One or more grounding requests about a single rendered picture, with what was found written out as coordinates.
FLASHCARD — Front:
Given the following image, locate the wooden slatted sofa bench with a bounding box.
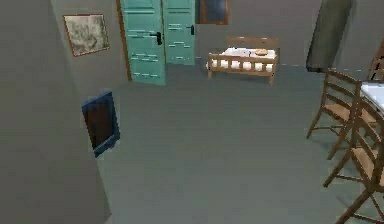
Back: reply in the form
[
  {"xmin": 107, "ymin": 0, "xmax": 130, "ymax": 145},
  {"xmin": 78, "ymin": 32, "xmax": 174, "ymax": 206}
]
[{"xmin": 206, "ymin": 36, "xmax": 280, "ymax": 87}]

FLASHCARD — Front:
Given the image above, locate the white pillow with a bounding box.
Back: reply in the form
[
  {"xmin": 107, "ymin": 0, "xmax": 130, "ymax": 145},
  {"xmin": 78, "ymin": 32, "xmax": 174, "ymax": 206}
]
[{"xmin": 221, "ymin": 47, "xmax": 252, "ymax": 58}]

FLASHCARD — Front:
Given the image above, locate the teal panelled room door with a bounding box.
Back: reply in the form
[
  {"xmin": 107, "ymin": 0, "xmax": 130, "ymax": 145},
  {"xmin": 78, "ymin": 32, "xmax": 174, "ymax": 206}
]
[
  {"xmin": 162, "ymin": 0, "xmax": 197, "ymax": 67},
  {"xmin": 119, "ymin": 0, "xmax": 167, "ymax": 86}
]

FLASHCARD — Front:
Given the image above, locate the dark wood-framed window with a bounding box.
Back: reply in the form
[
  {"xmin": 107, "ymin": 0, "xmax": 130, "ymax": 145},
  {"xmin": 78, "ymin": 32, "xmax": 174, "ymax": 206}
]
[{"xmin": 195, "ymin": 0, "xmax": 230, "ymax": 26}]

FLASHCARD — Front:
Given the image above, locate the wooden ladder-back chair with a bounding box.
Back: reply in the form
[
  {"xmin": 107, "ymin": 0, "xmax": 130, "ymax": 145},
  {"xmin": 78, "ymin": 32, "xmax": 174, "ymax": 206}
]
[
  {"xmin": 367, "ymin": 39, "xmax": 384, "ymax": 83},
  {"xmin": 322, "ymin": 96, "xmax": 384, "ymax": 224},
  {"xmin": 306, "ymin": 68, "xmax": 378, "ymax": 161}
]

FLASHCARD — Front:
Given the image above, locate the dark grey curtain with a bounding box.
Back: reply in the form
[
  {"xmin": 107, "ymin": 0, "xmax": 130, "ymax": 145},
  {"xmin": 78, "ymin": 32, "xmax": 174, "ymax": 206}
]
[{"xmin": 305, "ymin": 0, "xmax": 354, "ymax": 73}]

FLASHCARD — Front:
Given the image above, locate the white topped dining table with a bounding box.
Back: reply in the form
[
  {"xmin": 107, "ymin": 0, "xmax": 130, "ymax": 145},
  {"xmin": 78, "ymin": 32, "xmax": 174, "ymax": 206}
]
[{"xmin": 360, "ymin": 81, "xmax": 384, "ymax": 113}]

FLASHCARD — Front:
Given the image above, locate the grey framed wall picture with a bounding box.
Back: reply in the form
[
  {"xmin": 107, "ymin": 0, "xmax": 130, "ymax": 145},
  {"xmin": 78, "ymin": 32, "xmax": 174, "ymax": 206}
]
[{"xmin": 62, "ymin": 13, "xmax": 111, "ymax": 58}]

